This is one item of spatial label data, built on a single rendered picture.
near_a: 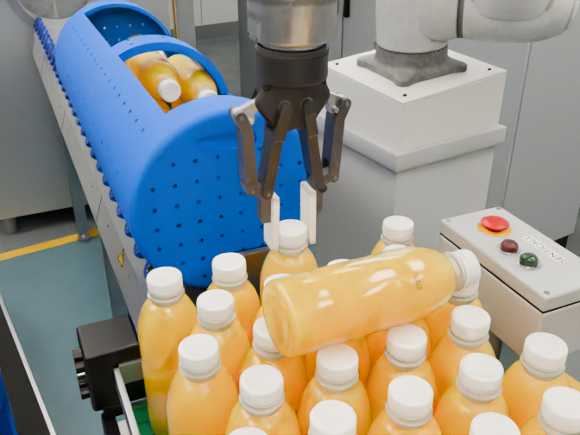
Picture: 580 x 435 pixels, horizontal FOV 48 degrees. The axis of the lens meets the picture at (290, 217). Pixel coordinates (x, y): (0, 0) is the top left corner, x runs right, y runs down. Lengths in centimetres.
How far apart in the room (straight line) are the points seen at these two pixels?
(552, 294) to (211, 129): 47
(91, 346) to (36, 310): 189
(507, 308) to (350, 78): 77
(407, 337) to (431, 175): 84
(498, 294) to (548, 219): 212
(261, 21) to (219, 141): 29
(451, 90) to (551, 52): 117
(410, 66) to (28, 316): 182
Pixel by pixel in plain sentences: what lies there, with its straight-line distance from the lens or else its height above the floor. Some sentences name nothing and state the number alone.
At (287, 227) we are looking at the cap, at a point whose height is 115.
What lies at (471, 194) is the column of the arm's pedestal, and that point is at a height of 84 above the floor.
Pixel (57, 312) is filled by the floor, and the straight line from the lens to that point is 271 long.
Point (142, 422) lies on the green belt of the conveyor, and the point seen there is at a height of 90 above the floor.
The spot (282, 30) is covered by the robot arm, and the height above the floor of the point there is 138.
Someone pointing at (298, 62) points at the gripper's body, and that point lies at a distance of 66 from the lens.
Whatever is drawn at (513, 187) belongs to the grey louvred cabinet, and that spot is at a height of 42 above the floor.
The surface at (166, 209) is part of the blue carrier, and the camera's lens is 92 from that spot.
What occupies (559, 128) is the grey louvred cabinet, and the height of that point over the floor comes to 62.
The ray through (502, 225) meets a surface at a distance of 89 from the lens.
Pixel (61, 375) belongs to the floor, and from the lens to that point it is 241.
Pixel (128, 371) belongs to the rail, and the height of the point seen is 97.
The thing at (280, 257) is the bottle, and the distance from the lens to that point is 77.
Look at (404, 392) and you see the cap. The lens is 60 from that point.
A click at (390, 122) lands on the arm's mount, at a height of 105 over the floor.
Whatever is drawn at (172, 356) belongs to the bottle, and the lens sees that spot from 76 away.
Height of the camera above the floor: 152
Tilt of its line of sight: 28 degrees down
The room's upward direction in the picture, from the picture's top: straight up
